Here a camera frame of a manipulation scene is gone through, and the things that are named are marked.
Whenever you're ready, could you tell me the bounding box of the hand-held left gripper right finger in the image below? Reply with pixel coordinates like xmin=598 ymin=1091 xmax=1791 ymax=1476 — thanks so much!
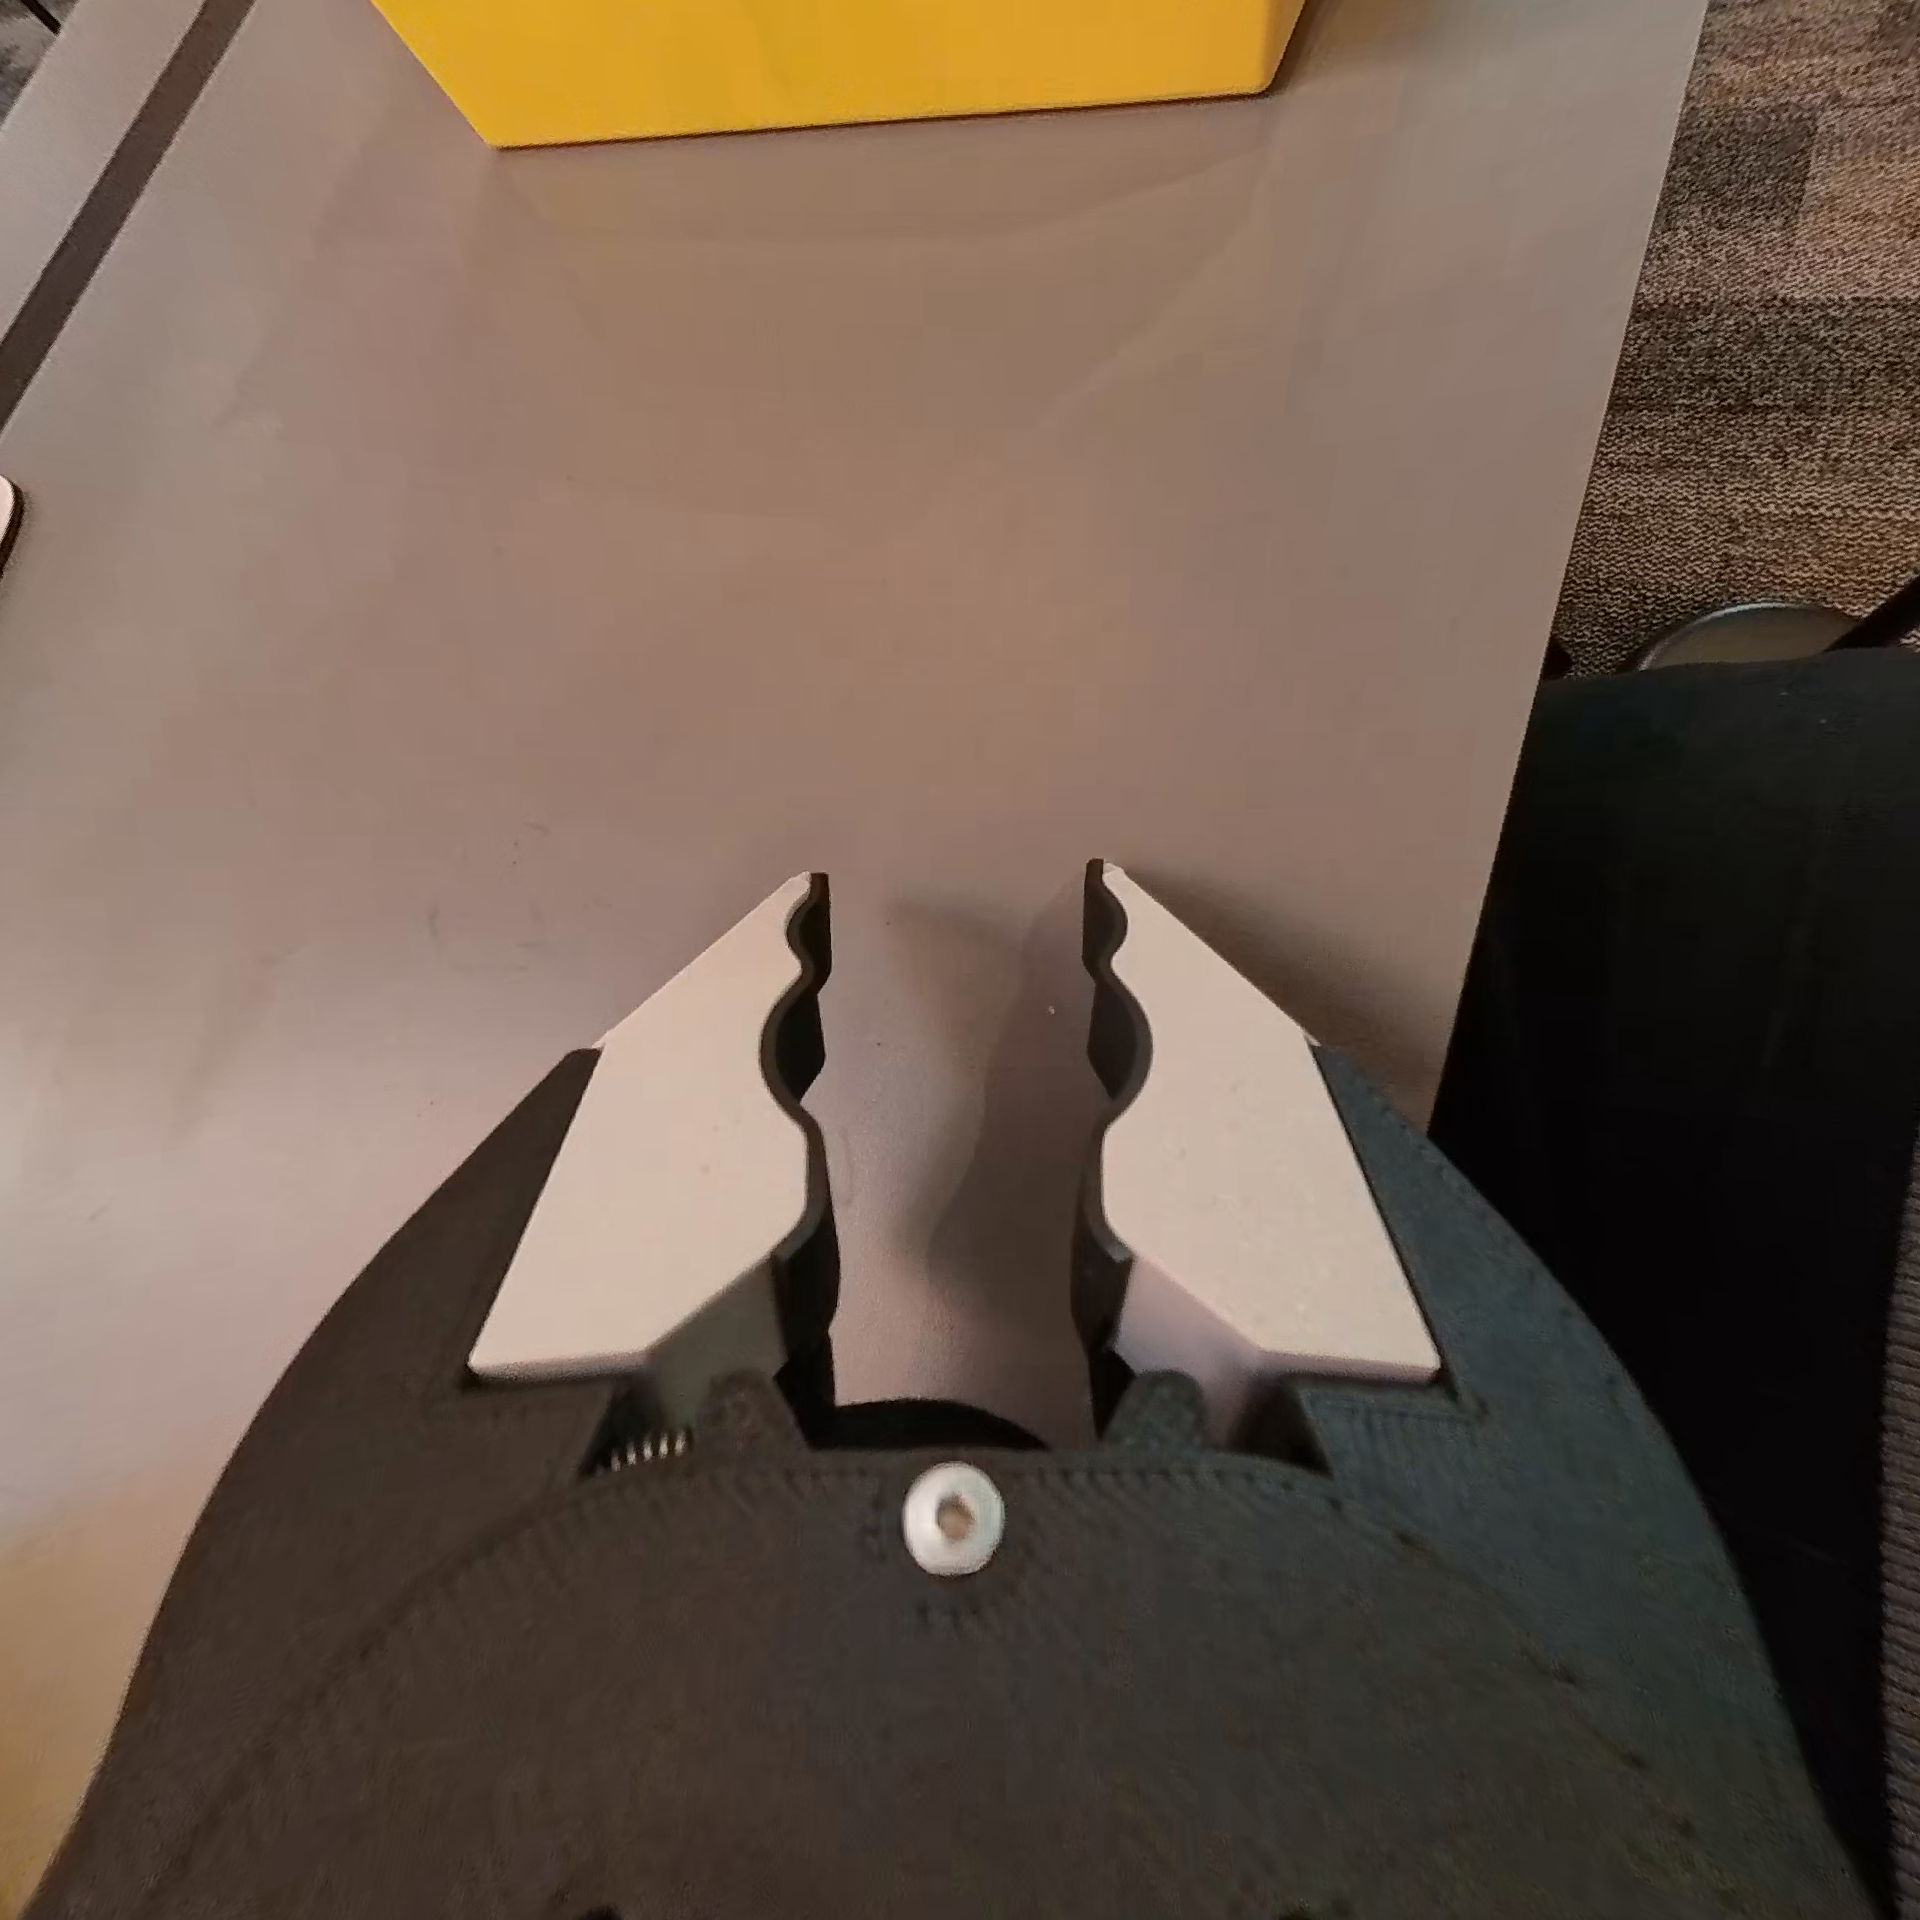
xmin=1072 ymin=859 xmax=1445 ymax=1450

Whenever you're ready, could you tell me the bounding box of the yellow plastic bin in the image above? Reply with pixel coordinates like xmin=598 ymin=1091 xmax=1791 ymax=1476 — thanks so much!
xmin=368 ymin=0 xmax=1307 ymax=148

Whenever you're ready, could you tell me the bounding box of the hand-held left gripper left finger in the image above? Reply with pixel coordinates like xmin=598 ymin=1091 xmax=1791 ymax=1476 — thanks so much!
xmin=469 ymin=872 xmax=838 ymax=1419

